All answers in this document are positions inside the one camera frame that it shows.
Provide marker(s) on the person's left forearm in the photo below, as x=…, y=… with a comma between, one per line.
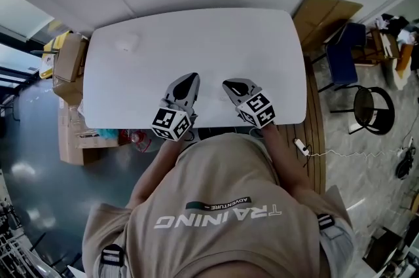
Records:
x=147, y=172

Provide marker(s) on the wooden shelf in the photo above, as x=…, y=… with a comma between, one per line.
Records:
x=383, y=44

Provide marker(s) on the white bag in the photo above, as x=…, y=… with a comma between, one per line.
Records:
x=397, y=77

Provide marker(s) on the blue chair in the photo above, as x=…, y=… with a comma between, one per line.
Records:
x=342, y=54

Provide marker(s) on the person's beige shirt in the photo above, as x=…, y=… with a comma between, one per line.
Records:
x=212, y=204

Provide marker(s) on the white power strip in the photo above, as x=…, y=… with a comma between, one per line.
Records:
x=301, y=146

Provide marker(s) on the person's right forearm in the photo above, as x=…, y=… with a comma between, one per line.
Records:
x=288, y=165

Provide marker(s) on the long flat cardboard box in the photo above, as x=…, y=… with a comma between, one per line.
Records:
x=70, y=146

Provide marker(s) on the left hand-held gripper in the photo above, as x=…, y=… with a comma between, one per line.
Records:
x=170, y=123

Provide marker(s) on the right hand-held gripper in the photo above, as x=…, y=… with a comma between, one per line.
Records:
x=258, y=110

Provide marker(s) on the teal fluffy duster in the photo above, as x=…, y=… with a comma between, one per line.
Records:
x=106, y=132

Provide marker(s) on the black round chair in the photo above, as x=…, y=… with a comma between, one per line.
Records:
x=373, y=110

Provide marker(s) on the black garment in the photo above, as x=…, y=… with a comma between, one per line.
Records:
x=394, y=23

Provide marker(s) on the white metal rack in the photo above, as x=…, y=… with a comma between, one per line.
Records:
x=10, y=237

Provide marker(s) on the wooden slatted board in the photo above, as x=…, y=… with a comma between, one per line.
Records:
x=316, y=146

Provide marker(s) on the flat cardboard piece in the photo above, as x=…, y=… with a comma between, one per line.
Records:
x=70, y=56

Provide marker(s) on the black bag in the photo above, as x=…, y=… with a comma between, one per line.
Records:
x=415, y=57

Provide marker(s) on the large leaning cardboard sheet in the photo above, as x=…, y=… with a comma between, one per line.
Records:
x=324, y=18

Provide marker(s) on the brown cardboard box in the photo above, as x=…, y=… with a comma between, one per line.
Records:
x=67, y=90

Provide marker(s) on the yellow plastic bin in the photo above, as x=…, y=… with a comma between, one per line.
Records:
x=49, y=54

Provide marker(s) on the black window frame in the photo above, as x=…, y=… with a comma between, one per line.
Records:
x=13, y=74

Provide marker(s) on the cardboard box with white labels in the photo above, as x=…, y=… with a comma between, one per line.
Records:
x=88, y=139

